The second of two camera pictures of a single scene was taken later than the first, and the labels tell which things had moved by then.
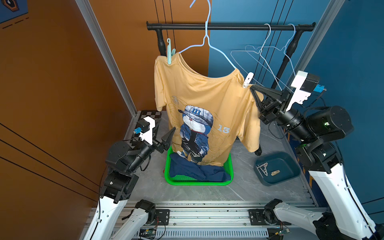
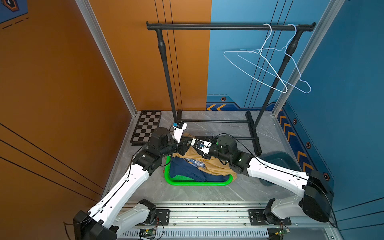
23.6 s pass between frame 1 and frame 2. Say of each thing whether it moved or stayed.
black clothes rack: stayed
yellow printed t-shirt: moved
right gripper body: moved
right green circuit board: stayed
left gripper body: moved
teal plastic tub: stayed
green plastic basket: stayed
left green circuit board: stayed
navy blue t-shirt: stayed
